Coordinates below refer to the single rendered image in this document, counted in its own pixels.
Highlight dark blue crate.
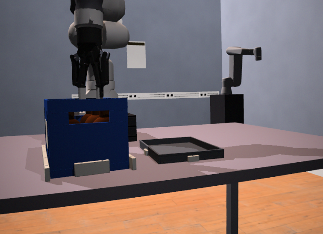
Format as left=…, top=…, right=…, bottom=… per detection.
left=44, top=98, right=129, bottom=179

